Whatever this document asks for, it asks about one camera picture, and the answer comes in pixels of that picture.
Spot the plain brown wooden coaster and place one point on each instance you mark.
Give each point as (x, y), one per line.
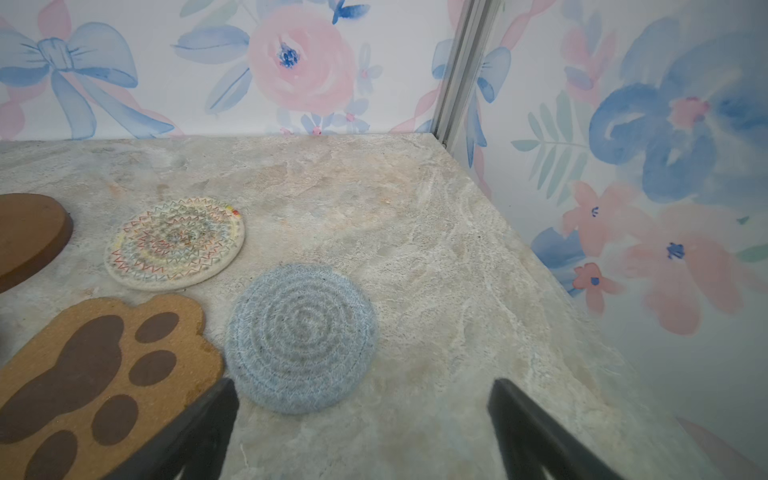
(34, 230)

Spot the grey-blue woven round coaster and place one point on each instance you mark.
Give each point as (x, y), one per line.
(301, 338)

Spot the multicolour stitched round coaster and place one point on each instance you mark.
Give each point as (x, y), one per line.
(175, 244)

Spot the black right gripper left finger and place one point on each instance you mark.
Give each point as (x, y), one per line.
(192, 446)

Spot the cork paw print coaster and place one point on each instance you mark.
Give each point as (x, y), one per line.
(99, 382)

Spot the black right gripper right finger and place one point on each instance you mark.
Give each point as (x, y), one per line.
(533, 445)

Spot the aluminium right corner post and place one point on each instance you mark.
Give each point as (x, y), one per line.
(474, 25)

